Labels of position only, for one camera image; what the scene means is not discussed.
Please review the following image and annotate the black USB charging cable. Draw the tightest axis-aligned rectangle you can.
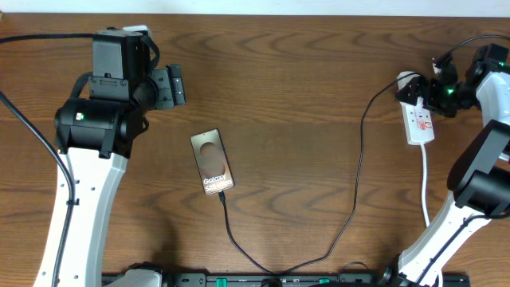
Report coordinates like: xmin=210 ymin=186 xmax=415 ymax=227
xmin=218 ymin=72 xmax=419 ymax=275

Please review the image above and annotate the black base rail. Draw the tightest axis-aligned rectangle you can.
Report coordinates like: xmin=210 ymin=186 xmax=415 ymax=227
xmin=101 ymin=272 xmax=471 ymax=287

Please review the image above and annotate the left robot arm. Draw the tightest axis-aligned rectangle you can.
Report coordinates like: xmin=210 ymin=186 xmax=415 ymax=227
xmin=34 ymin=26 xmax=186 ymax=286

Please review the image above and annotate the white USB charger adapter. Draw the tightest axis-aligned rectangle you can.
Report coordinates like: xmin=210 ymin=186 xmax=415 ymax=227
xmin=397 ymin=71 xmax=420 ymax=92

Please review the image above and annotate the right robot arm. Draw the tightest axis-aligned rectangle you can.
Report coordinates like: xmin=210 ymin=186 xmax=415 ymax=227
xmin=379 ymin=44 xmax=509 ymax=286

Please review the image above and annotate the white power strip cord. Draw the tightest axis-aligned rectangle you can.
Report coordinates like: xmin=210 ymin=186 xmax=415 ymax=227
xmin=419 ymin=143 xmax=445 ymax=287

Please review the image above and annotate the white power strip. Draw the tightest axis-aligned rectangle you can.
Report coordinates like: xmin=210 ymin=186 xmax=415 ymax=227
xmin=401 ymin=98 xmax=434 ymax=146

